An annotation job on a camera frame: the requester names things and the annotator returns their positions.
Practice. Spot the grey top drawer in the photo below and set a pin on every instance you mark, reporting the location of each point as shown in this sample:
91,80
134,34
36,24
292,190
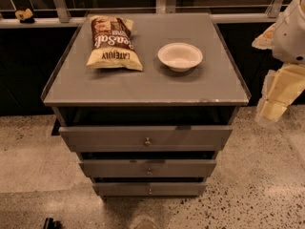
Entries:
145,138

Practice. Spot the sea salt chips bag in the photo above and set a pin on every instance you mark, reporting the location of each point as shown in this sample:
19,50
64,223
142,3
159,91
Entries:
111,44

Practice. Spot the black object on floor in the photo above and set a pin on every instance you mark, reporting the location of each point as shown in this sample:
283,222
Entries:
50,223

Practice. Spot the metal railing frame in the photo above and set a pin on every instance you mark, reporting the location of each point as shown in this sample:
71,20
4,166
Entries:
68,11

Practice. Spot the grey drawer cabinet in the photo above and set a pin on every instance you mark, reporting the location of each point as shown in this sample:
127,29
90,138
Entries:
208,94

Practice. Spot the yellow black object on ledge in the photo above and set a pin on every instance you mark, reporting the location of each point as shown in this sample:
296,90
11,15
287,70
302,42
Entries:
25,16

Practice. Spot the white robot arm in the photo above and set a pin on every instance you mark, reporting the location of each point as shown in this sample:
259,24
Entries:
286,39

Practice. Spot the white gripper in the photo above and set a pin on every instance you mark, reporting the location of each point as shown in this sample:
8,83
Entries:
290,38

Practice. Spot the white paper bowl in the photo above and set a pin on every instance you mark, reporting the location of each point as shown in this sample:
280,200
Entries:
180,57

